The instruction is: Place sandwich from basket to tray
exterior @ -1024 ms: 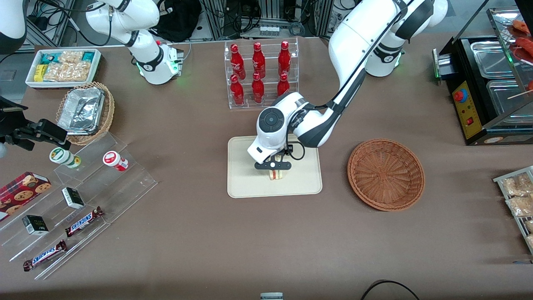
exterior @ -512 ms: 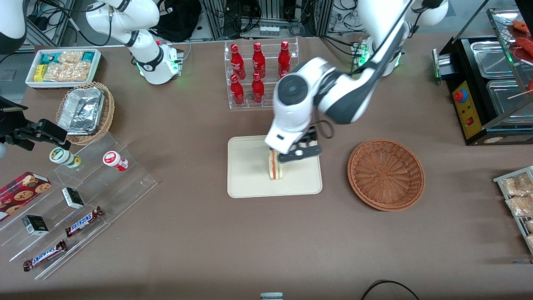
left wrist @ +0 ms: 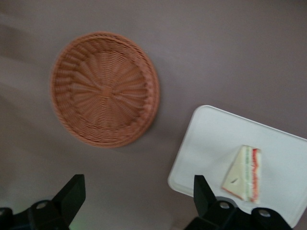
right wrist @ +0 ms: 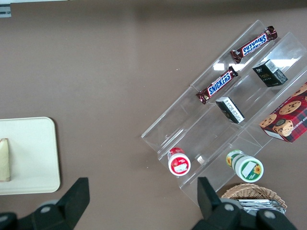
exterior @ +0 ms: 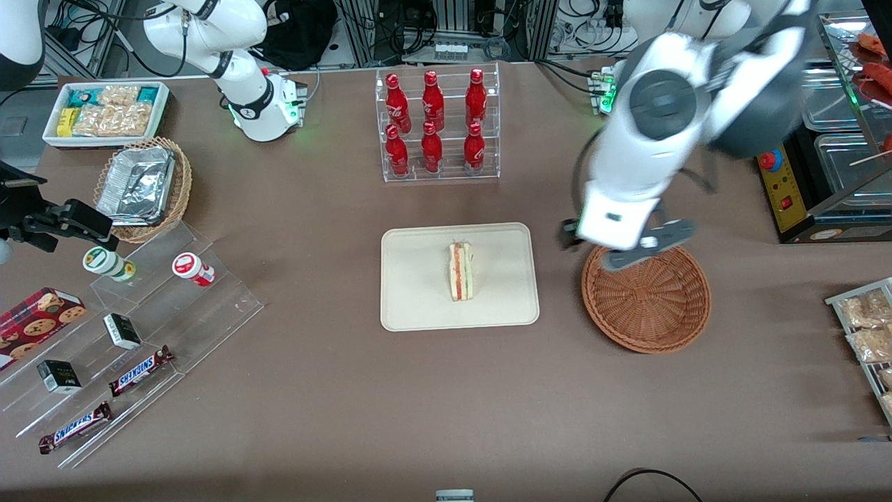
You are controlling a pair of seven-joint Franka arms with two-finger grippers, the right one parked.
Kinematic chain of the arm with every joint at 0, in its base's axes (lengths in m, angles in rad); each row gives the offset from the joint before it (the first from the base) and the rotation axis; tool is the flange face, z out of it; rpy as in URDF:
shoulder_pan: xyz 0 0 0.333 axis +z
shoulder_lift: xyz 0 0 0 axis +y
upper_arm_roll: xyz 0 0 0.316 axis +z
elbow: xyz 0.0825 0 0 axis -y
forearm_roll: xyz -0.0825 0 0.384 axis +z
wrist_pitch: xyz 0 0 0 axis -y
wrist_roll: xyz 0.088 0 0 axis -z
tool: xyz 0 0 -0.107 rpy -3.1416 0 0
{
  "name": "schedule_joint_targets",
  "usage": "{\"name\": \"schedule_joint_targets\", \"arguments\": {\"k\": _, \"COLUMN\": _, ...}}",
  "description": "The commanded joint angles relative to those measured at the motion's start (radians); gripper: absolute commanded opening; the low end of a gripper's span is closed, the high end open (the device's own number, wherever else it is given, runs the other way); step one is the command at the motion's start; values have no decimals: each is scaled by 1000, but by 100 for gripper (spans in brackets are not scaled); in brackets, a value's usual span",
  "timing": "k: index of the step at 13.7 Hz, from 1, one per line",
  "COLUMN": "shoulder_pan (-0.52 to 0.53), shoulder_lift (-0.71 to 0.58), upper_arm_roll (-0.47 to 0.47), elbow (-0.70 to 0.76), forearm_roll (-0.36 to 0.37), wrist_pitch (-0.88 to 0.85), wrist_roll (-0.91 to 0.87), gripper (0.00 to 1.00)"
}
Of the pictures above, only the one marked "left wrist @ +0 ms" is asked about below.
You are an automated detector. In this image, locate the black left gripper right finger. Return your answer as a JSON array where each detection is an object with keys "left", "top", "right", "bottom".
[{"left": 184, "top": 174, "right": 296, "bottom": 230}]

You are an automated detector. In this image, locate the triangular sandwich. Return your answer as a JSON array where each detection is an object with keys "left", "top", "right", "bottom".
[{"left": 221, "top": 144, "right": 262, "bottom": 205}]

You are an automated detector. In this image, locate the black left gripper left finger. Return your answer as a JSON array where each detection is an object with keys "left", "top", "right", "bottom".
[{"left": 0, "top": 174, "right": 86, "bottom": 230}]

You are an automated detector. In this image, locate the round brown wicker basket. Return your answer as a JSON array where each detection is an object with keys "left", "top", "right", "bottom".
[{"left": 49, "top": 32, "right": 160, "bottom": 148}]

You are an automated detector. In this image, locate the beige rectangular tray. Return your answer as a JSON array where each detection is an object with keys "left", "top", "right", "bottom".
[{"left": 167, "top": 104, "right": 307, "bottom": 229}]

